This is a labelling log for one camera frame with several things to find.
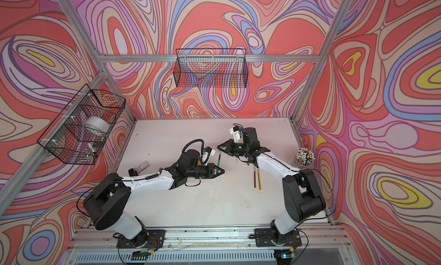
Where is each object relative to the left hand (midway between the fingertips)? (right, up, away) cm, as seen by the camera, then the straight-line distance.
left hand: (226, 175), depth 78 cm
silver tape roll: (-57, +24, -4) cm, 62 cm away
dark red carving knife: (+17, -2, +17) cm, 24 cm away
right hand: (-3, +11, +6) cm, 13 cm away
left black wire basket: (-67, +21, 0) cm, 70 cm away
